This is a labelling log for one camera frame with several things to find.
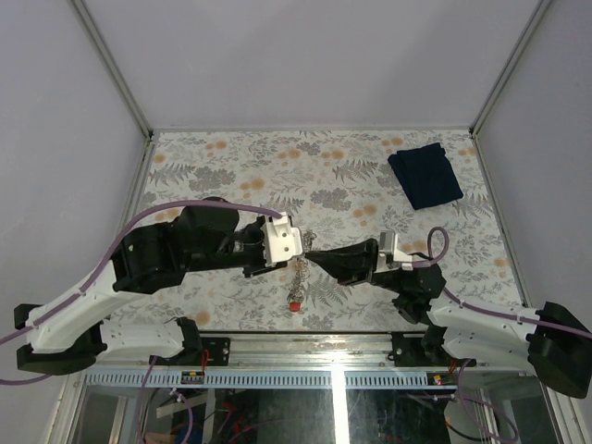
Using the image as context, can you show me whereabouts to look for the white slotted cable duct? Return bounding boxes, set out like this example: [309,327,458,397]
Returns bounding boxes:
[84,369,444,390]

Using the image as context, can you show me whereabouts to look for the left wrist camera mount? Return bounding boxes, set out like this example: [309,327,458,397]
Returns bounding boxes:
[261,212,303,267]

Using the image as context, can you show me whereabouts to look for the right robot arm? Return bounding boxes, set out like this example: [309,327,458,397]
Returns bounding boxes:
[305,233,591,399]

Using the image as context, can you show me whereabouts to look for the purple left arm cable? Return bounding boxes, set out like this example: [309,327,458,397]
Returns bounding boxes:
[0,201,286,388]

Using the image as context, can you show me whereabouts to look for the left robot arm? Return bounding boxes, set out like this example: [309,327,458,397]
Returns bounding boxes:
[14,197,303,376]

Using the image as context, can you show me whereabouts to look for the metal base rail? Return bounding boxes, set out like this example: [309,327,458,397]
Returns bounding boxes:
[198,330,445,369]

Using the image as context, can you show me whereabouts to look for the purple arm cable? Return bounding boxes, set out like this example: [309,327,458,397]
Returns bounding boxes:
[0,201,286,388]
[409,226,592,337]

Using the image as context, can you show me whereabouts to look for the large metal keyring disc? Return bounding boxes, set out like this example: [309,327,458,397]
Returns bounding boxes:
[287,230,316,305]

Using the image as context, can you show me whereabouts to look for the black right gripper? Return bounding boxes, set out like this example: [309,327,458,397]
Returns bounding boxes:
[306,238,408,295]

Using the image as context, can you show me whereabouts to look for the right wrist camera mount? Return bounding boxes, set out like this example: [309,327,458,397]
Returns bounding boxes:
[375,230,413,273]

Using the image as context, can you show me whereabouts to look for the dark blue folded cloth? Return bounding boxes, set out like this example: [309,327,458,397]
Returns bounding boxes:
[388,142,463,211]

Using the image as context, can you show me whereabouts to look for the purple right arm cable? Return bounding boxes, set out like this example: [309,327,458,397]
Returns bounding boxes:
[409,226,592,337]

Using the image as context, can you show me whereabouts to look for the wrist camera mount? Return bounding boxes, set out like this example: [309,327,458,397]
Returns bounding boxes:
[261,212,303,267]
[375,230,413,273]

